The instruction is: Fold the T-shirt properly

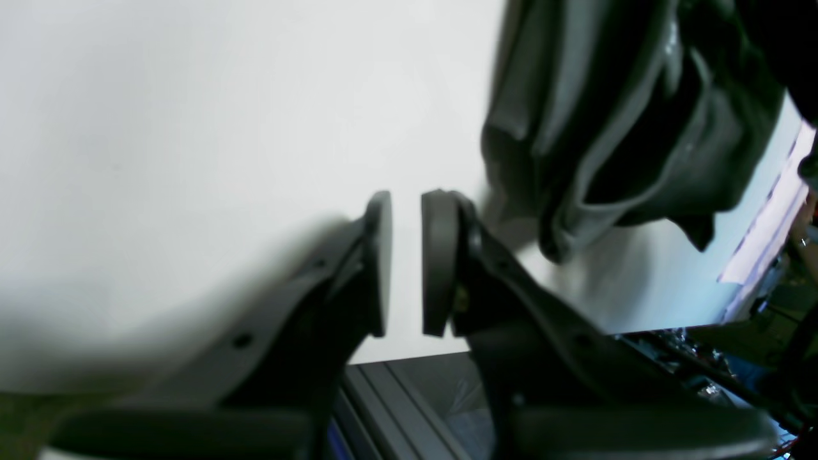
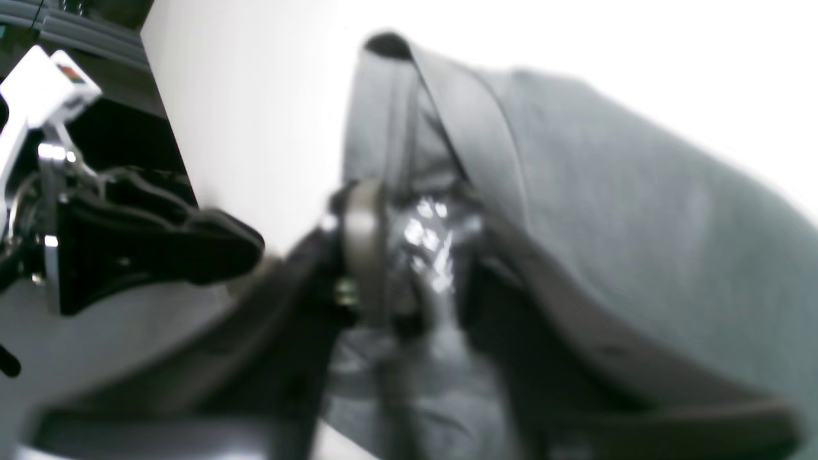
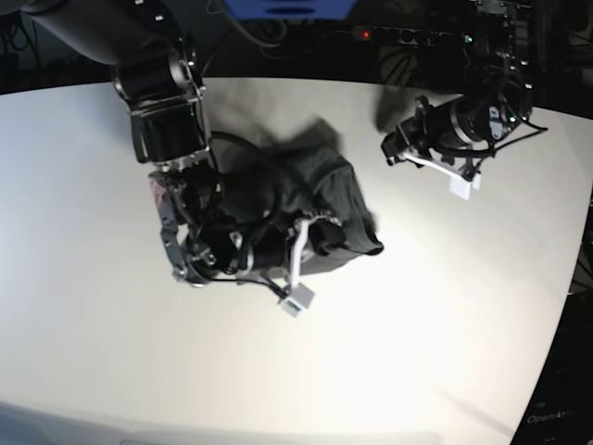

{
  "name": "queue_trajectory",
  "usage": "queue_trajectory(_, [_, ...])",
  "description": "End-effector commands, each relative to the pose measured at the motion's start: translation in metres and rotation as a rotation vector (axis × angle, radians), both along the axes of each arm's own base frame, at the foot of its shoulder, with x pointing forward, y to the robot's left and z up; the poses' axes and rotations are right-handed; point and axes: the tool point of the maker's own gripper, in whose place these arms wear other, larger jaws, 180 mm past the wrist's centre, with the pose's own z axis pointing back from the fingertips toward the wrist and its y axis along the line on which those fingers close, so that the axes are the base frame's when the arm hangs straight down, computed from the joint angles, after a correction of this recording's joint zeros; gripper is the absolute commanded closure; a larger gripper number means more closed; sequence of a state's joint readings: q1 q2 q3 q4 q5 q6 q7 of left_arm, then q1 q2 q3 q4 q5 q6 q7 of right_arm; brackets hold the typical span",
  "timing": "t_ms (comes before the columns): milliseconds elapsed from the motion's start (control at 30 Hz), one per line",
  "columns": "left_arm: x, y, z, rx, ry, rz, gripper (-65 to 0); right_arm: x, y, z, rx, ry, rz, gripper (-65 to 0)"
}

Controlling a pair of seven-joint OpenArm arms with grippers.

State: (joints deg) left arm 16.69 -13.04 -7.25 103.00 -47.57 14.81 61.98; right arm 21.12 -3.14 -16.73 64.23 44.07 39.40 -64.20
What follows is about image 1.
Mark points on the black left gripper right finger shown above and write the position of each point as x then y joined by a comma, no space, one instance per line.
557,387

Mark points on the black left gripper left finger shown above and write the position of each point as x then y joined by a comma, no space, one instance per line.
266,388

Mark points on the dark grey T-shirt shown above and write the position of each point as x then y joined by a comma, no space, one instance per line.
617,113

